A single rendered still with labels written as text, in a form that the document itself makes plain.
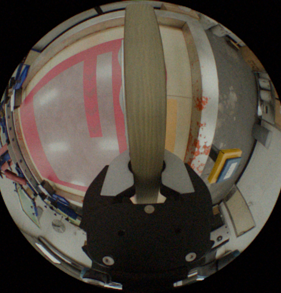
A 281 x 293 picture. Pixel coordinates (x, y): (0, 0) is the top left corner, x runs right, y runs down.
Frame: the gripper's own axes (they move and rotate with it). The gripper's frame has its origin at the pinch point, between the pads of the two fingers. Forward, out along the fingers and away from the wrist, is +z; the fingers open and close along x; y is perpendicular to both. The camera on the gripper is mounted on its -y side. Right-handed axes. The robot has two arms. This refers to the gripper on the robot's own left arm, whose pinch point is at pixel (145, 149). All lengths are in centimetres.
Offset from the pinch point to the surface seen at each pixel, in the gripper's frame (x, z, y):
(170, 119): 4.6, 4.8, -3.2
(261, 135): 267, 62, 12
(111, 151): -7.1, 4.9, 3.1
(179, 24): 7.8, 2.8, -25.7
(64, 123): -18.1, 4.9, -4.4
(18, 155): -69, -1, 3
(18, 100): -44.7, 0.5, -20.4
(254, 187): 320, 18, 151
